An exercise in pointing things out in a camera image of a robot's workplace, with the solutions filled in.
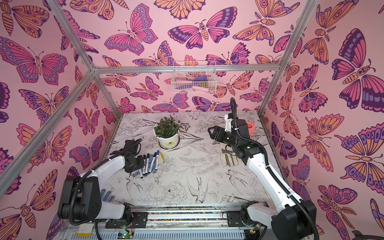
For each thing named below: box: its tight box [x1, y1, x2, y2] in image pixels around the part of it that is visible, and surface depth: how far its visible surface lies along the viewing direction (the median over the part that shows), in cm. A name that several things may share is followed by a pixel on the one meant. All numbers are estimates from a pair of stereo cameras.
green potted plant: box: [154, 115, 184, 139], surface depth 92 cm
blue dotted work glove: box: [132, 154, 157, 177], surface depth 92 cm
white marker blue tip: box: [155, 150, 160, 171], surface depth 94 cm
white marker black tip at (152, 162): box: [148, 152, 157, 174], surface depth 94 cm
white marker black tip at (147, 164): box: [145, 153, 150, 175], surface depth 92 cm
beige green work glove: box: [221, 148, 242, 167], surface depth 97 cm
